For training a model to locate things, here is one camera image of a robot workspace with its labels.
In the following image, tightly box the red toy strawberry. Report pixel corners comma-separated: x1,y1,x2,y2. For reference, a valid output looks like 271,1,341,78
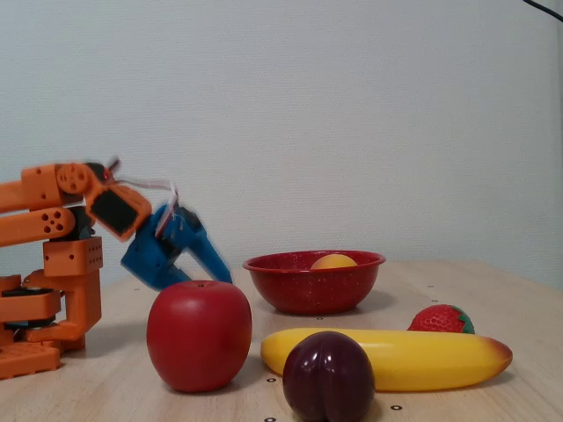
406,303,477,336

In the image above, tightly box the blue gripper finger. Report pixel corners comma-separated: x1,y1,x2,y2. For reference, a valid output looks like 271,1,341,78
164,262,195,291
186,218,234,285

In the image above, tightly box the blue gripper body with motor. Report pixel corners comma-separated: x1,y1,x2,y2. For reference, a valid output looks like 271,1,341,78
121,204,208,292

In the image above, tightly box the red toy apple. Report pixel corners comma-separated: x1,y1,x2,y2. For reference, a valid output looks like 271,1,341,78
146,280,253,394

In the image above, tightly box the yellow toy banana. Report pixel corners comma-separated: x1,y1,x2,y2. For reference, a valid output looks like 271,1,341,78
260,327,515,393

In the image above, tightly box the red speckled enamel bowl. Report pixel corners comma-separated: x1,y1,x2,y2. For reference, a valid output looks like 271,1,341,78
242,250,387,317

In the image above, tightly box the dark purple toy plum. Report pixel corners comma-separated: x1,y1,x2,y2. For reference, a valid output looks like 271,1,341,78
281,331,377,422

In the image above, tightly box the orange lattice robot base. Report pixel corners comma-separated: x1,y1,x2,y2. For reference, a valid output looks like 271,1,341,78
0,327,62,381

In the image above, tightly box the black cable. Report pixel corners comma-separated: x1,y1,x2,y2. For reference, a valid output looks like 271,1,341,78
522,0,563,24

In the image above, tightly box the yellow orange toy peach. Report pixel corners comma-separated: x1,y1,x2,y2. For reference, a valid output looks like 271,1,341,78
310,253,358,271

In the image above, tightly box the white servo cable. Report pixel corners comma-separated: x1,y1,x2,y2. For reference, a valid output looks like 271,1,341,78
107,156,182,234

